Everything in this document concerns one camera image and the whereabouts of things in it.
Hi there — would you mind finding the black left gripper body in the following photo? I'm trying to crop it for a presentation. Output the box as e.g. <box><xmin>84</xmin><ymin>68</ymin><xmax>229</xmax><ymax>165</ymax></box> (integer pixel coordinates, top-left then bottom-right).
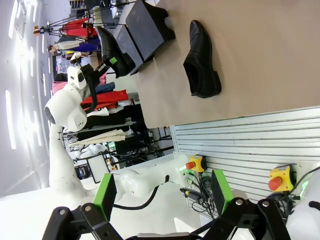
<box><xmin>81</xmin><ymin>62</ymin><xmax>112</xmax><ymax>76</ymax></box>

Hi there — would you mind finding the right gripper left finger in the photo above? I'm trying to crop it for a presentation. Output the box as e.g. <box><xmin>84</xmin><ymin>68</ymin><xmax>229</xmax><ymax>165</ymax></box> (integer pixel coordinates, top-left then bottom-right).
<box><xmin>42</xmin><ymin>173</ymin><xmax>121</xmax><ymax>240</ymax></box>

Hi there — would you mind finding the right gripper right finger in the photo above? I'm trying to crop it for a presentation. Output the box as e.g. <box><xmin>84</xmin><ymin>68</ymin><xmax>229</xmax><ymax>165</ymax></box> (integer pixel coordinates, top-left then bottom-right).
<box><xmin>199</xmin><ymin>168</ymin><xmax>291</xmax><ymax>240</ymax></box>

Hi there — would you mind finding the black smooth leather shoe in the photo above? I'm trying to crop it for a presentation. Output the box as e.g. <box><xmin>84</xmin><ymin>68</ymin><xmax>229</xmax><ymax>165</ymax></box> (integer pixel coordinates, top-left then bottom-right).
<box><xmin>94</xmin><ymin>26</ymin><xmax>136</xmax><ymax>79</ymax></box>

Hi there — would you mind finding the black plain slip-on shoe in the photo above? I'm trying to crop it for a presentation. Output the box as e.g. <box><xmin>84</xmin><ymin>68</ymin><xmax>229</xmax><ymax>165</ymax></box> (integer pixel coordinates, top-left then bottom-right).
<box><xmin>182</xmin><ymin>19</ymin><xmax>222</xmax><ymax>99</ymax></box>

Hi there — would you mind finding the blue folded cloth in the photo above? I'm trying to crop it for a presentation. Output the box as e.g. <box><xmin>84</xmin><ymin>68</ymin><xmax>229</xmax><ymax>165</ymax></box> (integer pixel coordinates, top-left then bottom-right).
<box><xmin>96</xmin><ymin>83</ymin><xmax>116</xmax><ymax>94</ymax></box>

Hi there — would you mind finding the white light panel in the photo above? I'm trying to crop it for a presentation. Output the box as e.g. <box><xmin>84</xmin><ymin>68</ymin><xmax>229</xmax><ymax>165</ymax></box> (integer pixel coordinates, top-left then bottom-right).
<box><xmin>87</xmin><ymin>153</ymin><xmax>111</xmax><ymax>183</ymax></box>

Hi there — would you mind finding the red folded cloth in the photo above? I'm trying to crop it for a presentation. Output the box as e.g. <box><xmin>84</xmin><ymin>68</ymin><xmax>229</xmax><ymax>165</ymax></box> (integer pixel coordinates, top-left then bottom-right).
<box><xmin>81</xmin><ymin>91</ymin><xmax>129</xmax><ymax>109</ymax></box>

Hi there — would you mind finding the black and yellow connector plug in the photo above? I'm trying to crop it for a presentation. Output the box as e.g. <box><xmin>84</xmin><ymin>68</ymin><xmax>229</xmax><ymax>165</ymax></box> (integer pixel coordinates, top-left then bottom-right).
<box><xmin>179</xmin><ymin>187</ymin><xmax>201</xmax><ymax>201</ymax></box>

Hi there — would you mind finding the yellow emergency stop button box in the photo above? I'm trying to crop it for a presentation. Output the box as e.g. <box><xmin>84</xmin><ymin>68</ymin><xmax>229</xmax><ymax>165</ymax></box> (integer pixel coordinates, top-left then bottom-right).
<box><xmin>184</xmin><ymin>154</ymin><xmax>207</xmax><ymax>173</ymax></box>
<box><xmin>268</xmin><ymin>164</ymin><xmax>294</xmax><ymax>192</ymax></box>

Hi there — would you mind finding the white printed cloth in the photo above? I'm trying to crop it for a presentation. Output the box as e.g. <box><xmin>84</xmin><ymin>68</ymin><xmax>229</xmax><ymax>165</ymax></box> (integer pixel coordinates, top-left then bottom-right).
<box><xmin>87</xmin><ymin>106</ymin><xmax>125</xmax><ymax>117</ymax></box>

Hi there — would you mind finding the white mannequin torso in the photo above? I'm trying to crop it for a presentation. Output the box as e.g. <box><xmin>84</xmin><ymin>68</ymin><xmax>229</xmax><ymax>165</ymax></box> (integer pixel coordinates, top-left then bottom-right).
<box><xmin>74</xmin><ymin>143</ymin><xmax>108</xmax><ymax>160</ymax></box>

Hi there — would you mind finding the red hanging garment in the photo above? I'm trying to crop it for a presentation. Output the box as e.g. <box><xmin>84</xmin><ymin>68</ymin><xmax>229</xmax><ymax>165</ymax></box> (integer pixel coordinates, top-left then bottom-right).
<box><xmin>61</xmin><ymin>19</ymin><xmax>98</xmax><ymax>38</ymax></box>

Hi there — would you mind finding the black clothes pile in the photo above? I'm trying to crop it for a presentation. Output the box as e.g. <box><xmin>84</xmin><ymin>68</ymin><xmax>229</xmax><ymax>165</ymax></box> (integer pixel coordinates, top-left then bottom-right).
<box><xmin>77</xmin><ymin>109</ymin><xmax>138</xmax><ymax>133</ymax></box>

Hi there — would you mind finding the beige folded cloth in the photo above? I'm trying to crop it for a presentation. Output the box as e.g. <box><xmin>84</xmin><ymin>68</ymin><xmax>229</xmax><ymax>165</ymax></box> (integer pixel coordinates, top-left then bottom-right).
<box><xmin>68</xmin><ymin>129</ymin><xmax>127</xmax><ymax>148</ymax></box>

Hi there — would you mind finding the black coiled cable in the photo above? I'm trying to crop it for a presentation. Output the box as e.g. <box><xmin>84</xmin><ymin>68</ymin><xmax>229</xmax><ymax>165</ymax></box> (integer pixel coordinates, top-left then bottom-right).
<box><xmin>191</xmin><ymin>172</ymin><xmax>216</xmax><ymax>219</ymax></box>
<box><xmin>264</xmin><ymin>191</ymin><xmax>301</xmax><ymax>218</ymax></box>

